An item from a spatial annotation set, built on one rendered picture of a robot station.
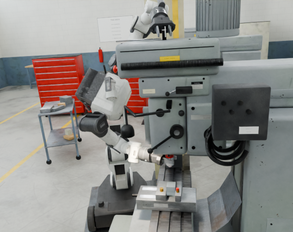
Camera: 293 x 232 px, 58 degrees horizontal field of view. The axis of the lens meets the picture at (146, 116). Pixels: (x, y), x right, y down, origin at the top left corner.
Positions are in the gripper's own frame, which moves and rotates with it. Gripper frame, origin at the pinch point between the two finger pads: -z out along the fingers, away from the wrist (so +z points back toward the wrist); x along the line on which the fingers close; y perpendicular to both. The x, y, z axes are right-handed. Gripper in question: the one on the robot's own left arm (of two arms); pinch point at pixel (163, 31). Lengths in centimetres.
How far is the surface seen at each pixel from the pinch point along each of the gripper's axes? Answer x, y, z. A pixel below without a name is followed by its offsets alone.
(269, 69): -43, -5, -28
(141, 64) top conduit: 12.9, -4.2, -18.8
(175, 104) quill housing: -2.2, -23.6, -26.8
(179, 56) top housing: -4.3, -1.8, -18.2
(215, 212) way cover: -24, -83, -59
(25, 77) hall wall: 433, -658, 807
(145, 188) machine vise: 14, -86, -38
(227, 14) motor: -25.3, 12.7, -11.3
